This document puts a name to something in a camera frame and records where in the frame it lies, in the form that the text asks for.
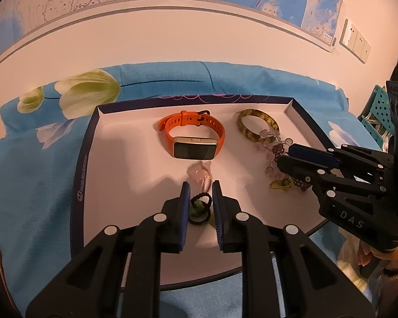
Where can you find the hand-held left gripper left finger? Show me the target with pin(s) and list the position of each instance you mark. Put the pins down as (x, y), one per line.
(185, 202)

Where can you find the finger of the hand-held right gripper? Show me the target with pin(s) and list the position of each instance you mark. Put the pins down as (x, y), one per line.
(311, 155)
(298, 169)

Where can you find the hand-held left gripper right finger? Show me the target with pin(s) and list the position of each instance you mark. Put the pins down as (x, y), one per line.
(218, 202)

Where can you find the pink crystal pendant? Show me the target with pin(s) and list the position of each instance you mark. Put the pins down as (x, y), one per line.
(199, 170)

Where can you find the white tray with dark rim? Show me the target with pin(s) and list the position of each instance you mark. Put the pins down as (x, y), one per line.
(126, 172)

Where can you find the orange smartwatch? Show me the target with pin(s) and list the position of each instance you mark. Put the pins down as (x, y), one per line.
(194, 149)

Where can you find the green mottled bangle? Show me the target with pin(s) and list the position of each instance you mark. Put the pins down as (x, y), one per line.
(243, 127)

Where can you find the teal perforated basket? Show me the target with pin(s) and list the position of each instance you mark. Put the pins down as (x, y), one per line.
(379, 106)

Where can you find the blue floral blanket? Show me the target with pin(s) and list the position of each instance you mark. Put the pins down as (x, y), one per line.
(33, 179)

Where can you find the white wall switch panel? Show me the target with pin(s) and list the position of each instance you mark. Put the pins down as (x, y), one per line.
(355, 41)

